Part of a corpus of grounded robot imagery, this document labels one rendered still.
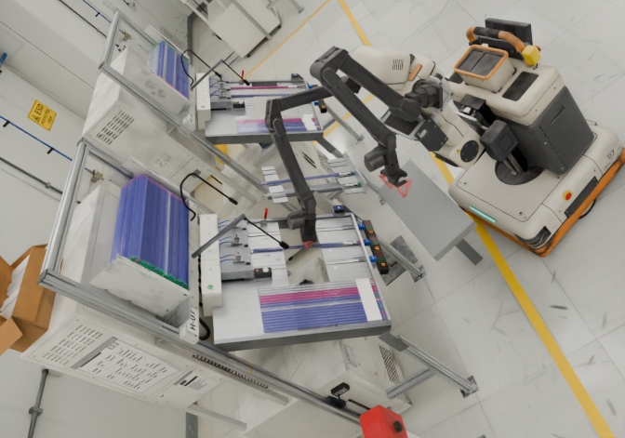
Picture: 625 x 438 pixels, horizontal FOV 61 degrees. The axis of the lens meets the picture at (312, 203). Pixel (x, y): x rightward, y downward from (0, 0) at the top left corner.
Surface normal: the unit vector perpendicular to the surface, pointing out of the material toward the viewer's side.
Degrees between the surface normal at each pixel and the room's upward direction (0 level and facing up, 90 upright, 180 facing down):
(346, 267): 44
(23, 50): 90
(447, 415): 0
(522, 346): 0
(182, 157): 90
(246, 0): 90
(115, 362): 88
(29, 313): 80
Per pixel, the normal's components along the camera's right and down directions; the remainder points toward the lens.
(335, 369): -0.64, -0.50
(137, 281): 0.18, 0.64
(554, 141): 0.44, 0.39
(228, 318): 0.07, -0.77
